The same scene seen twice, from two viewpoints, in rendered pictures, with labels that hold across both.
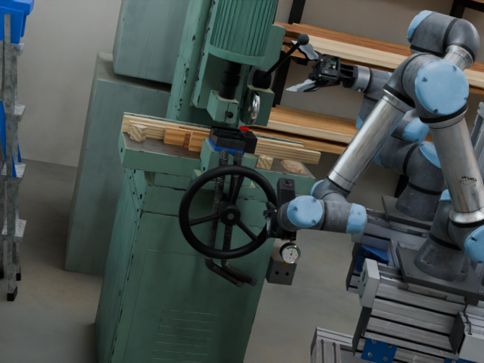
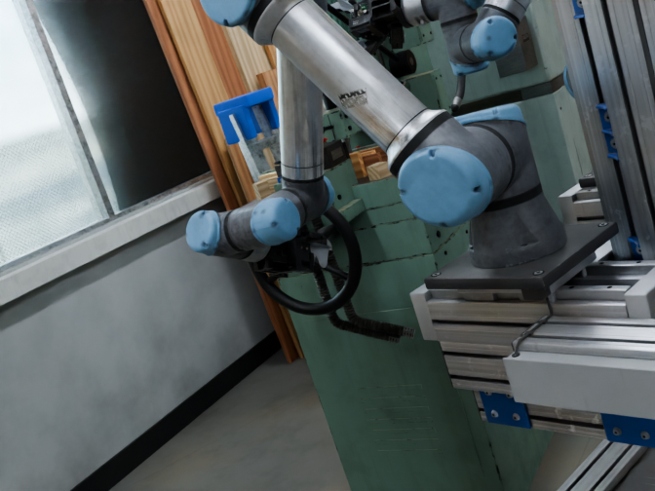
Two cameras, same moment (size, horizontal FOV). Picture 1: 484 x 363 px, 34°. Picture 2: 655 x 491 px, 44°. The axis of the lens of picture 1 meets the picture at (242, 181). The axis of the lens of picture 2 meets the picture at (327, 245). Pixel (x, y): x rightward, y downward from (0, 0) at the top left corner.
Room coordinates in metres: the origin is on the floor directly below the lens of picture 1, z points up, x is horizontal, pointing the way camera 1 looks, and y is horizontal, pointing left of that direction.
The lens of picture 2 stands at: (1.03, -1.33, 1.19)
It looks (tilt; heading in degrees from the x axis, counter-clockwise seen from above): 12 degrees down; 50
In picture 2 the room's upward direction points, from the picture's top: 18 degrees counter-clockwise
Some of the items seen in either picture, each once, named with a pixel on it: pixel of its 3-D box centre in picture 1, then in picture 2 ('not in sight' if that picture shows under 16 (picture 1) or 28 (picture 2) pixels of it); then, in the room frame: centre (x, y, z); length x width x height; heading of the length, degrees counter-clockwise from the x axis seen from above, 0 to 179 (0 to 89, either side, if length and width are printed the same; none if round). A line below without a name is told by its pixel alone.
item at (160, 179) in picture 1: (212, 176); (356, 210); (2.37, 0.09, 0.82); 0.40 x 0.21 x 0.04; 106
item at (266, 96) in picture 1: (256, 105); (426, 96); (2.65, 0.01, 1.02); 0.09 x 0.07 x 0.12; 106
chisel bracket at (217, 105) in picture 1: (222, 109); (346, 124); (2.45, 0.11, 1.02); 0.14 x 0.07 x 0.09; 16
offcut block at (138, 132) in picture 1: (138, 132); (262, 190); (2.31, 0.34, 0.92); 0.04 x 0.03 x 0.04; 70
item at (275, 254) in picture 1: (278, 265); not in sight; (2.37, -0.18, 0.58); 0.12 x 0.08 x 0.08; 16
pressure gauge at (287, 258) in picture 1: (289, 254); not in sight; (2.30, -0.20, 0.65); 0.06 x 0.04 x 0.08; 106
